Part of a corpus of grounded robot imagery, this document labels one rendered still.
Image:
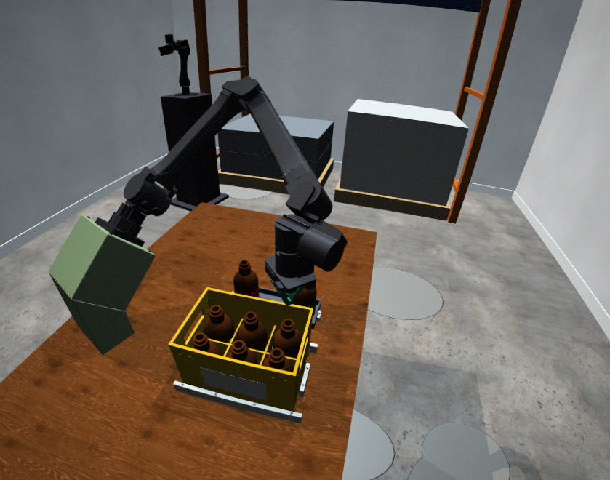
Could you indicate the brown bottle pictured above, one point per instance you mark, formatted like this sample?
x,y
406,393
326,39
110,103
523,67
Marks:
x,y
219,326
245,280
253,332
307,298
277,360
239,352
288,339
201,342

